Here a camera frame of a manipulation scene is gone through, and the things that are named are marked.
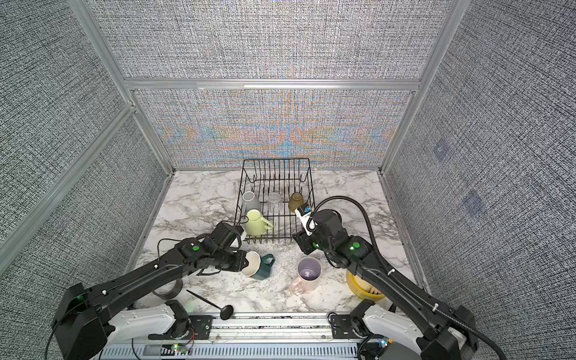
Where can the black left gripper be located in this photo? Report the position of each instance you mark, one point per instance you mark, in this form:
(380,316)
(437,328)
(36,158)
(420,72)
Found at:
(241,265)

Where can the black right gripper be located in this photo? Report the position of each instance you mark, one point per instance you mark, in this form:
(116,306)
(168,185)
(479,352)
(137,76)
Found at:
(304,241)

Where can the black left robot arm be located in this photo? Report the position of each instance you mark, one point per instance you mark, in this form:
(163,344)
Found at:
(82,322)

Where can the dark green mug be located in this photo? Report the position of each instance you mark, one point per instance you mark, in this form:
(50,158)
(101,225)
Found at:
(258,267)

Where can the black ladle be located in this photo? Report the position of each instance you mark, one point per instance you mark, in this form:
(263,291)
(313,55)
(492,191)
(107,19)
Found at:
(226,311)

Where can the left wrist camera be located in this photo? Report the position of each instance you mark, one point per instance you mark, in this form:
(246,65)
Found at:
(235,234)

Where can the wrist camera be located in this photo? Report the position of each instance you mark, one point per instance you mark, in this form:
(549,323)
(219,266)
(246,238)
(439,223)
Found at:
(235,234)
(304,214)

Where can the white ceramic mug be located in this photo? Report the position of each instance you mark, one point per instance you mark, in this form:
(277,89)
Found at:
(250,201)

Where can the light green mug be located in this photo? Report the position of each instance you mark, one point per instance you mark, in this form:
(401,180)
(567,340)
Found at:
(256,224)

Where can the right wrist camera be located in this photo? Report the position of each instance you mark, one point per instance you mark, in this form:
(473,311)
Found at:
(304,214)

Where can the clear glass cup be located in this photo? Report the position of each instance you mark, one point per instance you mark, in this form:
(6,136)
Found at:
(274,202)

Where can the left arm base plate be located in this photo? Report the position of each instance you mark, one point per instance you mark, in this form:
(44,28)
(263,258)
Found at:
(182,325)

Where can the aluminium front rail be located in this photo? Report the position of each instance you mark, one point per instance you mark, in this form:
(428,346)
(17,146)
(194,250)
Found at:
(252,336)

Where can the amber glass cup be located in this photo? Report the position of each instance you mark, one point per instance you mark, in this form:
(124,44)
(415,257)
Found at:
(295,201)

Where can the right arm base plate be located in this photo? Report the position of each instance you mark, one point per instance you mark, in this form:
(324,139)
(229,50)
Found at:
(347,326)

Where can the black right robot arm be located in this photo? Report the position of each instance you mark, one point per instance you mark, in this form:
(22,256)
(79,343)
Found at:
(445,332)

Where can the pink purple mug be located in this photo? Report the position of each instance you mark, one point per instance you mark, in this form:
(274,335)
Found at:
(309,270)

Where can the black wire dish rack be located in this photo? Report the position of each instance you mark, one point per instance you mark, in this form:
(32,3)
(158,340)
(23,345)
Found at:
(284,176)

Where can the yellow bowl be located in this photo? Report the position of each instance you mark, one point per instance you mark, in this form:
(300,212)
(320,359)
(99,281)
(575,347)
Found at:
(362,288)

